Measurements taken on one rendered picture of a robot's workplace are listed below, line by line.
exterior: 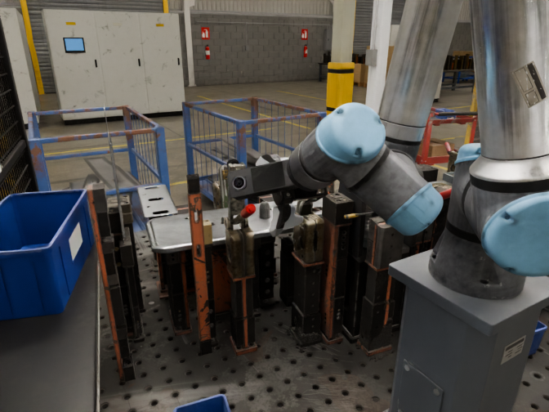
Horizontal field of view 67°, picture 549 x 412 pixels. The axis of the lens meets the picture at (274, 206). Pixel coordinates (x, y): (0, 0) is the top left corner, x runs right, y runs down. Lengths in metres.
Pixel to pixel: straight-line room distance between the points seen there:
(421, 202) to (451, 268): 0.21
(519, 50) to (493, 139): 0.10
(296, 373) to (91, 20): 8.23
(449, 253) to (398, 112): 0.25
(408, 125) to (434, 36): 0.12
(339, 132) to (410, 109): 0.17
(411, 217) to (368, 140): 0.12
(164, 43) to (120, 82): 1.17
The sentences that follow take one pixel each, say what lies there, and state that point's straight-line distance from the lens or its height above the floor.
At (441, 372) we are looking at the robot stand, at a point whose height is 0.95.
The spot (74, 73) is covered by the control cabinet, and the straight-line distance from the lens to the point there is 8.84.
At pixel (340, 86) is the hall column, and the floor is 0.67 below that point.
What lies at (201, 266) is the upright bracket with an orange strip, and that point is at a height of 0.97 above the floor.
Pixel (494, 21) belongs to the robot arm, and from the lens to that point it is 0.53.
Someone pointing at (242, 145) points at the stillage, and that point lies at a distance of 3.09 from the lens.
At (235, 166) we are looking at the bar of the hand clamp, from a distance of 0.95.
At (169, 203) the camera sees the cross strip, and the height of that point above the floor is 1.00.
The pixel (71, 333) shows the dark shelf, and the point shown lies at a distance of 0.79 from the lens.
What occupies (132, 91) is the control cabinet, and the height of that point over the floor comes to 0.56.
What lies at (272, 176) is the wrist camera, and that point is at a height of 1.28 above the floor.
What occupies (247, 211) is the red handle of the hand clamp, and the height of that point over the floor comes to 1.14.
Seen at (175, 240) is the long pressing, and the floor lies 1.00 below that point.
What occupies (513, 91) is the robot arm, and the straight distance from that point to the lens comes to 0.53.
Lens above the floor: 1.48
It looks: 22 degrees down
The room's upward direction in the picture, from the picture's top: straight up
